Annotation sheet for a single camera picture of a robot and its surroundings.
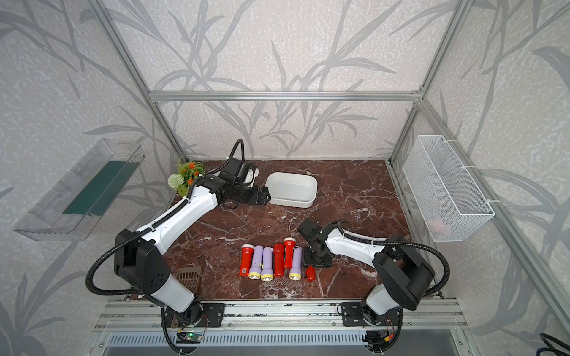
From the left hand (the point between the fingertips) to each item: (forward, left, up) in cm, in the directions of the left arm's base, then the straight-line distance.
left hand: (262, 197), depth 83 cm
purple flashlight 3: (-22, -13, -14) cm, 30 cm away
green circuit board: (-42, +21, -19) cm, 51 cm away
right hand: (-19, -18, -17) cm, 31 cm away
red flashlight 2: (-18, -6, -16) cm, 25 cm away
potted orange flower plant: (+14, +34, -2) cm, 37 cm away
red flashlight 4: (-23, -19, -16) cm, 34 cm away
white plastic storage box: (+17, -11, -18) cm, 27 cm away
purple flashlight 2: (-23, -3, -15) cm, 28 cm away
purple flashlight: (-23, +2, -15) cm, 27 cm away
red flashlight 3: (-12, -10, -15) cm, 22 cm away
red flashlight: (-16, +6, -15) cm, 23 cm away
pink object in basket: (-13, -60, +4) cm, 61 cm away
